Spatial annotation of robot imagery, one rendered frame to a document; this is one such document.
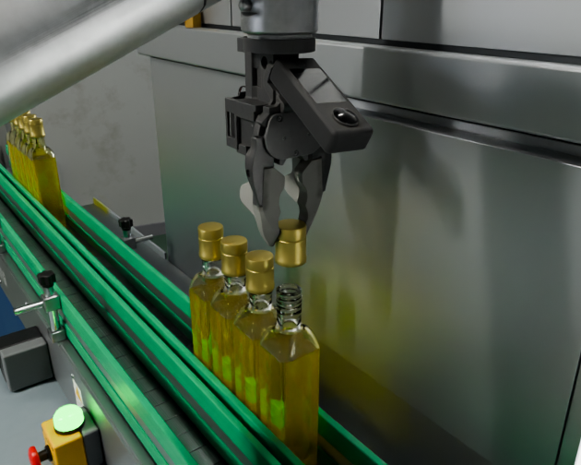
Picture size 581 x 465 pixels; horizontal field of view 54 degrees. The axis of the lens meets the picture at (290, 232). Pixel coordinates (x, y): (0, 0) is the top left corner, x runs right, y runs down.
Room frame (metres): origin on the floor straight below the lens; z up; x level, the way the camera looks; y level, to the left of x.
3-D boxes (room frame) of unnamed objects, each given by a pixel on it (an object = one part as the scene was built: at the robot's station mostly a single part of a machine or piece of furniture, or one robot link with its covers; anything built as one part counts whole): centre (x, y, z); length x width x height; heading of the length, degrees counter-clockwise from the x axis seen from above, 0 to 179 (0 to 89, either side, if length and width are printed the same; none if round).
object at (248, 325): (0.62, 0.04, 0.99); 0.06 x 0.06 x 0.21; 37
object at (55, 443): (0.71, 0.35, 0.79); 0.07 x 0.07 x 0.07; 37
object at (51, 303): (0.86, 0.43, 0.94); 0.07 x 0.04 x 0.13; 127
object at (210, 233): (0.71, 0.11, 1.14); 0.04 x 0.04 x 0.04
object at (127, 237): (1.13, 0.33, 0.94); 0.07 x 0.04 x 0.13; 127
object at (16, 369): (0.93, 0.52, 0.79); 0.08 x 0.08 x 0.08; 37
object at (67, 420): (0.71, 0.35, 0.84); 0.04 x 0.04 x 0.03
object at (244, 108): (0.60, 0.02, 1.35); 0.09 x 0.08 x 0.12; 35
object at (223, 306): (0.66, 0.07, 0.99); 0.06 x 0.06 x 0.21; 37
